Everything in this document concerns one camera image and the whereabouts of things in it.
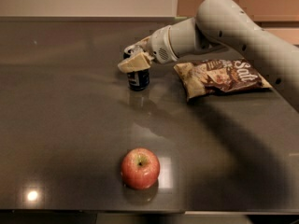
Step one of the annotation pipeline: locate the brown salt chips bag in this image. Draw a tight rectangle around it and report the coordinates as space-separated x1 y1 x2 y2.
174 59 271 100

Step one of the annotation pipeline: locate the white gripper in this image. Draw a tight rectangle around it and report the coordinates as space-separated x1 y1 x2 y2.
118 25 178 73

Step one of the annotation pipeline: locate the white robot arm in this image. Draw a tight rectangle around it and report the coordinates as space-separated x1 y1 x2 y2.
118 0 299 111

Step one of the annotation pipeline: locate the red apple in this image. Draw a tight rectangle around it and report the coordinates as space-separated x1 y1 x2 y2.
121 147 160 190

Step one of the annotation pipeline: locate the blue pepsi can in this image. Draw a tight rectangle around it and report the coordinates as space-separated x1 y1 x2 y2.
123 46 150 91

